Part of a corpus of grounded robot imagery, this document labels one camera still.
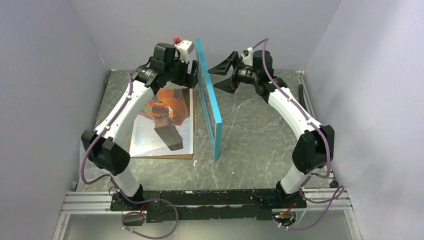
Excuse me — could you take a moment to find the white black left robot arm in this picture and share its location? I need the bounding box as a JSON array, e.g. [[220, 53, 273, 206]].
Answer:
[[79, 39, 198, 210]]

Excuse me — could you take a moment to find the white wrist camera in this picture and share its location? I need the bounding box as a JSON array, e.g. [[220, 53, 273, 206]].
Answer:
[[241, 47, 254, 67], [173, 37, 195, 62]]

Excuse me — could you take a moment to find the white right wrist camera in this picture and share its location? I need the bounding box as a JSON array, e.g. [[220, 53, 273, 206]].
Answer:
[[241, 47, 254, 67]]

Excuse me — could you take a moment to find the hot air balloon photo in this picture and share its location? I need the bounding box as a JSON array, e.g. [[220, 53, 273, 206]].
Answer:
[[129, 88, 196, 160]]

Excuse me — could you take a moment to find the clear plastic screw box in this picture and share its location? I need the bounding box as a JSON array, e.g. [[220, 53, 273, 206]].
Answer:
[[75, 173, 82, 185]]

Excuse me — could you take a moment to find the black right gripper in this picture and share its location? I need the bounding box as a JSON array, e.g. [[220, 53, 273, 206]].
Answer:
[[207, 51, 260, 94]]

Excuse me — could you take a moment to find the aluminium extrusion rail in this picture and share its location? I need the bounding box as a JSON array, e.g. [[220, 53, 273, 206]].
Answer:
[[61, 188, 354, 214]]

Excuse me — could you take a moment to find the blue wooden picture frame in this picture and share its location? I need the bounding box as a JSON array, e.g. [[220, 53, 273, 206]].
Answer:
[[195, 38, 223, 161]]

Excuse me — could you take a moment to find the brown frame backing board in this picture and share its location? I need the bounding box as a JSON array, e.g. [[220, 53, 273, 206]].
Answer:
[[127, 90, 198, 161]]

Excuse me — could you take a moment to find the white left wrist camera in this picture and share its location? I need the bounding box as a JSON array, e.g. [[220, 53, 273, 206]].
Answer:
[[173, 37, 195, 62]]

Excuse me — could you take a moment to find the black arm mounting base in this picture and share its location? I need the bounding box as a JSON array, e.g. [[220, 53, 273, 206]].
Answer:
[[110, 188, 307, 223]]

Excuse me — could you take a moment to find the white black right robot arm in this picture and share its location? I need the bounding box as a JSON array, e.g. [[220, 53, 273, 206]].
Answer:
[[208, 48, 335, 208]]

